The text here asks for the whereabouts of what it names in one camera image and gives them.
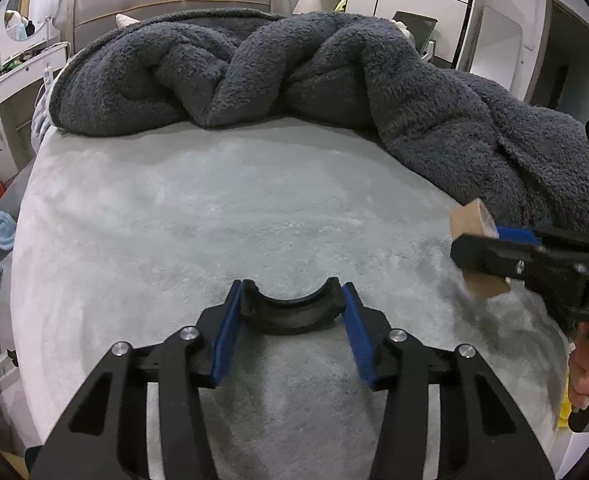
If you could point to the person's right hand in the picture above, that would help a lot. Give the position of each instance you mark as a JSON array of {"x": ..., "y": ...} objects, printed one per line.
[{"x": 578, "y": 388}]

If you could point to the white dressing table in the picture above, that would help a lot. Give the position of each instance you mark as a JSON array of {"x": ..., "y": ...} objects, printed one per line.
[{"x": 18, "y": 91}]

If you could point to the white power strip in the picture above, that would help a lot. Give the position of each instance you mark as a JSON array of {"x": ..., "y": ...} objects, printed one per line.
[{"x": 48, "y": 76}]

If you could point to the grey-green bed mattress cover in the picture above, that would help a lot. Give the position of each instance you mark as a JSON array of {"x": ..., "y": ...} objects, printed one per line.
[{"x": 131, "y": 238}]

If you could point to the brown cardboard tape core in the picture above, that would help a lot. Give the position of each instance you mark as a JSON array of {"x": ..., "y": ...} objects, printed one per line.
[{"x": 472, "y": 231}]

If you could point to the bedside table lamp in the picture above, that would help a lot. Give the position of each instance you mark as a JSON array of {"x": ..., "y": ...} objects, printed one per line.
[{"x": 307, "y": 6}]

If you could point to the black curved plastic piece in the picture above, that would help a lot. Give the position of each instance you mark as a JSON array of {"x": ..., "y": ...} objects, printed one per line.
[{"x": 293, "y": 316}]

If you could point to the black chair back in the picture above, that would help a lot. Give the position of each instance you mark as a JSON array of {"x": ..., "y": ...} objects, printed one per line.
[{"x": 420, "y": 27}]

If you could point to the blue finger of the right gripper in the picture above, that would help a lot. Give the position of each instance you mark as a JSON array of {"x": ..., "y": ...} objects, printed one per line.
[
  {"x": 518, "y": 235},
  {"x": 516, "y": 262}
]

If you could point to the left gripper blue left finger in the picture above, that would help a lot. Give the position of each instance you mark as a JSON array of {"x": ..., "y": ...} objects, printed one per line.
[{"x": 227, "y": 333}]

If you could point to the blue patterned quilt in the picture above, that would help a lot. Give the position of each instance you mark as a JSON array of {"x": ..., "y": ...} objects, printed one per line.
[{"x": 40, "y": 120}]

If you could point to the dark grey fleece blanket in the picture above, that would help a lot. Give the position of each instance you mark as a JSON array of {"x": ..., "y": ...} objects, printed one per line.
[{"x": 219, "y": 68}]

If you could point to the round wall mirror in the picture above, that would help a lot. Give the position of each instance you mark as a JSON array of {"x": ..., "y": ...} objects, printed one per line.
[{"x": 23, "y": 19}]

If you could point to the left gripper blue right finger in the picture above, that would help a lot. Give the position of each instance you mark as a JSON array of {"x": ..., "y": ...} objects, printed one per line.
[{"x": 363, "y": 349}]

